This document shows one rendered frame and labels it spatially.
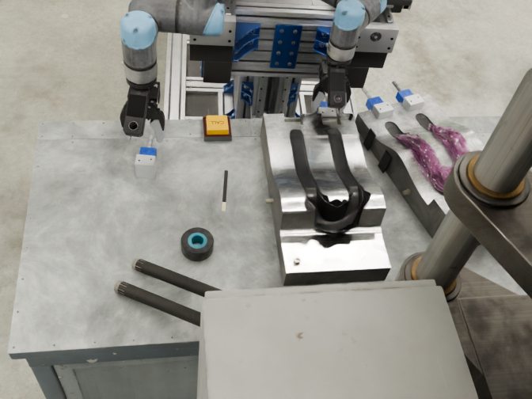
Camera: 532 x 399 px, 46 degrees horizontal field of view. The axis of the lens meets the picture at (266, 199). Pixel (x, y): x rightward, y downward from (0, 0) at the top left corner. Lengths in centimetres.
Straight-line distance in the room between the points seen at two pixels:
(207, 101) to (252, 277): 137
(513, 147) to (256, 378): 39
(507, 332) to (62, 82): 257
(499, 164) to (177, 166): 110
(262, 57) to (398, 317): 149
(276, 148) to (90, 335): 67
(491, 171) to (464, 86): 271
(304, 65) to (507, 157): 146
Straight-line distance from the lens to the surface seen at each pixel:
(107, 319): 149
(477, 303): 104
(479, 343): 101
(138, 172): 170
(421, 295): 80
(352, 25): 166
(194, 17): 148
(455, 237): 91
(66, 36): 347
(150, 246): 158
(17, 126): 303
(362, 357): 74
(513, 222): 82
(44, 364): 160
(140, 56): 142
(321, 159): 169
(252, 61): 217
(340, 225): 158
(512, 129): 76
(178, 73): 287
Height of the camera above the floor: 212
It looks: 52 degrees down
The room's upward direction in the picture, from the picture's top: 10 degrees clockwise
